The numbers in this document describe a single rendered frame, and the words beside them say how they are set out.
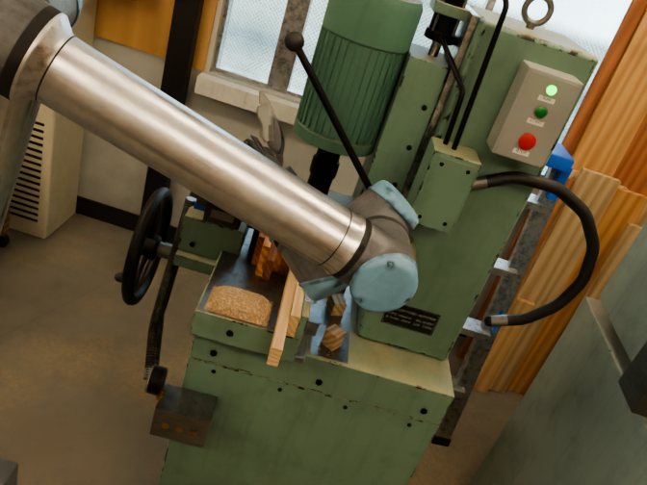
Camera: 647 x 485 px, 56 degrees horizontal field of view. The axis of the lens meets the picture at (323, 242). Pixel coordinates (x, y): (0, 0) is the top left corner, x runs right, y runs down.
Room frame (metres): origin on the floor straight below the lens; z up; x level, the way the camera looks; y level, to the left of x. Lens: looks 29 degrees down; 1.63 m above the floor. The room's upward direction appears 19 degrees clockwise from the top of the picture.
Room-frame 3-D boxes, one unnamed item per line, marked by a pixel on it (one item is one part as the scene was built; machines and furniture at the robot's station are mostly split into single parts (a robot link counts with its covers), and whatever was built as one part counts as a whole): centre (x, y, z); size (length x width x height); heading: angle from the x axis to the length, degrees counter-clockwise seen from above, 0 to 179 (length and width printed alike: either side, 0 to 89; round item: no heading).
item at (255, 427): (1.25, -0.07, 0.36); 0.58 x 0.45 x 0.71; 95
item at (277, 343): (1.12, 0.04, 0.92); 0.55 x 0.02 x 0.04; 5
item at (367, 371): (1.25, -0.07, 0.76); 0.57 x 0.45 x 0.09; 95
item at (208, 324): (1.22, 0.16, 0.87); 0.61 x 0.30 x 0.06; 5
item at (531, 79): (1.12, -0.28, 1.40); 0.10 x 0.06 x 0.16; 95
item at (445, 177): (1.10, -0.18, 1.23); 0.09 x 0.08 x 0.15; 95
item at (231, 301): (0.98, 0.12, 0.91); 0.12 x 0.09 x 0.03; 95
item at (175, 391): (0.96, 0.17, 0.58); 0.12 x 0.08 x 0.08; 95
